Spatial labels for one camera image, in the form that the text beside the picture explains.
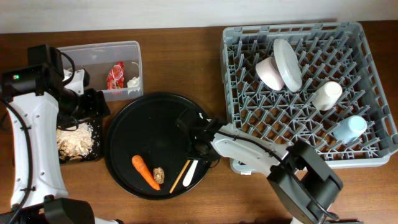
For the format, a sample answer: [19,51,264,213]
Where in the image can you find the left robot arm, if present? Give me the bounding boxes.
[1,44,110,223]

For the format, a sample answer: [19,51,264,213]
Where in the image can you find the orange carrot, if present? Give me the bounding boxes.
[132,155,160,190]

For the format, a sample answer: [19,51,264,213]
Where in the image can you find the grey plate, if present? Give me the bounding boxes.
[273,39,302,92]

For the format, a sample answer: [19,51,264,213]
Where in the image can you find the brown walnut lump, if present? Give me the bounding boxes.
[153,167,165,184]

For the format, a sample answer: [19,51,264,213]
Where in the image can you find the black rectangular tray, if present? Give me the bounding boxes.
[58,119,102,164]

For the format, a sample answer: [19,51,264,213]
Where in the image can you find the white paper cup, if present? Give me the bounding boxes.
[312,82,343,111]

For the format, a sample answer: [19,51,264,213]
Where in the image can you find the white tissue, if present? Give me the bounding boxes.
[127,77,141,89]

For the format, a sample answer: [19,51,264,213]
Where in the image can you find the white plastic fork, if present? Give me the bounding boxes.
[182,160,198,187]

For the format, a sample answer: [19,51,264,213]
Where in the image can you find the clear plastic bin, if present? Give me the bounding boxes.
[59,41,144,102]

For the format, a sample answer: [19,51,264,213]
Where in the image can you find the red snack wrapper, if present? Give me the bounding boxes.
[106,62,124,90]

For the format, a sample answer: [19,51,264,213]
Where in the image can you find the pink bowl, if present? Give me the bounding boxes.
[256,57,285,91]

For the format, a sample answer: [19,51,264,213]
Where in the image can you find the rice and peanut shell scraps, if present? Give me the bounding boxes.
[56,123,94,161]

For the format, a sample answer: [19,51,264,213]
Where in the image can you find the wooden chopstick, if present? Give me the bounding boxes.
[169,160,190,194]

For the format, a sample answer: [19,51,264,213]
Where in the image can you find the round black tray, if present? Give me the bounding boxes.
[104,93,210,200]

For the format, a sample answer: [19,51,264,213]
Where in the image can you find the grey dishwasher rack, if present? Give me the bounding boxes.
[220,22,397,169]

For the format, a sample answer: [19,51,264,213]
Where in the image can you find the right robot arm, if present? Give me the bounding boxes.
[176,108,343,223]

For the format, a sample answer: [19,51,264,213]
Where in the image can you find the blue cup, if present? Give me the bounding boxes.
[333,115,367,144]

